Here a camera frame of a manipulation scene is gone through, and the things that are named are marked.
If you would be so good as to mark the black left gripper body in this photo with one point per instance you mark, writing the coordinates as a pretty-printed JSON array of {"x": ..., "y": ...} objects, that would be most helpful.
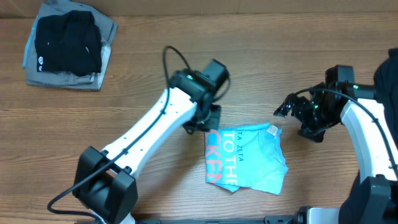
[{"x": 205, "y": 119}]

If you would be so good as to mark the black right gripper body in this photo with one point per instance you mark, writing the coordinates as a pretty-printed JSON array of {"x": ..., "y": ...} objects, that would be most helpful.
[{"x": 298, "y": 109}]

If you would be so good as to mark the light blue printed t-shirt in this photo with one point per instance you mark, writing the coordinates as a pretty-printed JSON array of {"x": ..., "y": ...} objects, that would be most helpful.
[{"x": 245, "y": 157}]

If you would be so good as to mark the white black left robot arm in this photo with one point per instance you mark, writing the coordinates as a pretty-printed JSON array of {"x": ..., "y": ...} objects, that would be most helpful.
[{"x": 107, "y": 178}]

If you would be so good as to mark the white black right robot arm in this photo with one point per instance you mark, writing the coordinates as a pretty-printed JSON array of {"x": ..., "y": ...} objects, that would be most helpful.
[{"x": 340, "y": 100}]

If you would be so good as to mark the black garment at right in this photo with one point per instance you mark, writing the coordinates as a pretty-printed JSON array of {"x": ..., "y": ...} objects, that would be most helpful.
[{"x": 385, "y": 81}]

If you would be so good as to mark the grey folded garment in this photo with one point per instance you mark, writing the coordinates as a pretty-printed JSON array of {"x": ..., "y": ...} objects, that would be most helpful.
[{"x": 92, "y": 81}]

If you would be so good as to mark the black folded garment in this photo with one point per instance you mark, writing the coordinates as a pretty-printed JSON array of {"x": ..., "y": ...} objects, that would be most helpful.
[{"x": 68, "y": 43}]

